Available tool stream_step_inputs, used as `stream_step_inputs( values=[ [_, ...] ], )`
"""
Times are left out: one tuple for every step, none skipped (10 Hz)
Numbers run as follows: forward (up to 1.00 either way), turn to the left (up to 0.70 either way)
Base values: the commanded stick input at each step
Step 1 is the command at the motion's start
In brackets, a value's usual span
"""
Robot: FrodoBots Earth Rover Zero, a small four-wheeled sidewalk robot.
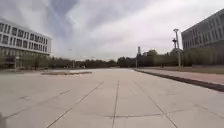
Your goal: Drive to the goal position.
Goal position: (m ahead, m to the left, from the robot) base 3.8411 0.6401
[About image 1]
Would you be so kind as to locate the low round planting bed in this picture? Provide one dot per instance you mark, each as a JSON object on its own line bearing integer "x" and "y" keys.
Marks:
{"x": 66, "y": 72}

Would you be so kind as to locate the raised pavement strip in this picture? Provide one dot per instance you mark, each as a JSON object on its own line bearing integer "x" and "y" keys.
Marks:
{"x": 200, "y": 76}

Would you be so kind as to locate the distant pale tower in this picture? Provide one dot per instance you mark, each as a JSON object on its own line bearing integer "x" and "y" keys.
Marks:
{"x": 139, "y": 51}

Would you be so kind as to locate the row of trees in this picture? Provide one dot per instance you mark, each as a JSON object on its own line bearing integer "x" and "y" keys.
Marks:
{"x": 100, "y": 62}

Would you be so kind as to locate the grey concrete slab plaza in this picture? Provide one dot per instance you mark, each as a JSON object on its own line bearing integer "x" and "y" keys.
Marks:
{"x": 100, "y": 100}

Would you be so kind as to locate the grey building with window grid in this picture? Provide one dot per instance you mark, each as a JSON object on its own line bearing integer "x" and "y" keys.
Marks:
{"x": 206, "y": 36}

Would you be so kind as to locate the dark kerb strip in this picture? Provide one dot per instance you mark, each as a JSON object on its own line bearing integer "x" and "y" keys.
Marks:
{"x": 180, "y": 79}

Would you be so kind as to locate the white building with dark windows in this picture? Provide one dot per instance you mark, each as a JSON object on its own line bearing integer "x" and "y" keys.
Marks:
{"x": 20, "y": 41}

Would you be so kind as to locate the tall pole with lamps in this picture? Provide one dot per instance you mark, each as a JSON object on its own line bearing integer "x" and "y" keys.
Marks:
{"x": 177, "y": 46}

